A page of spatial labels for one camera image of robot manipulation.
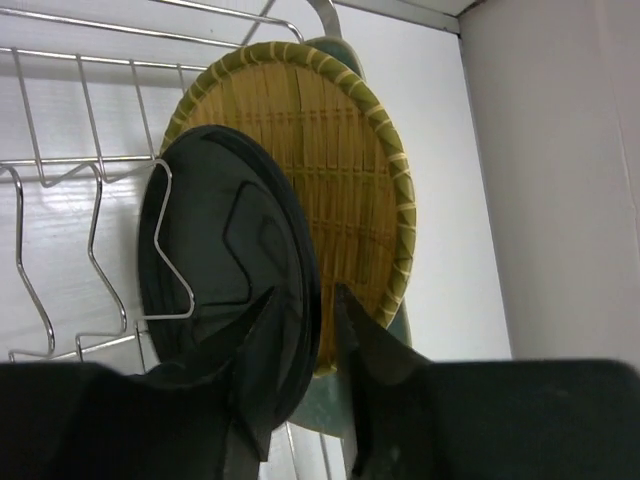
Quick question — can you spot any light green rectangular plate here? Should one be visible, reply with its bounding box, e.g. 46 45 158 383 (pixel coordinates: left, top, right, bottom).
282 43 416 413

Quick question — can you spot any metal wire dish rack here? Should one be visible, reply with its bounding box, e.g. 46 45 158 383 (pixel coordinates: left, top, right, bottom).
1 1 310 373

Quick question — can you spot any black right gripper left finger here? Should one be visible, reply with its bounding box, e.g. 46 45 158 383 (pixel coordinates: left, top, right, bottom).
149 292 280 460

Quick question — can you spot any glossy black round plate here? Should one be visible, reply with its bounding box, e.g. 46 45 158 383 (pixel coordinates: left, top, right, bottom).
137 125 322 423

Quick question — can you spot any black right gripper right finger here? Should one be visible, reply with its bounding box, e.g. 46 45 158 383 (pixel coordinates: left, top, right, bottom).
333 283 430 478

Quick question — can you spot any round bamboo woven plate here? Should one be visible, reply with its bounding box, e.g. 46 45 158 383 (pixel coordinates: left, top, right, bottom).
164 41 417 376

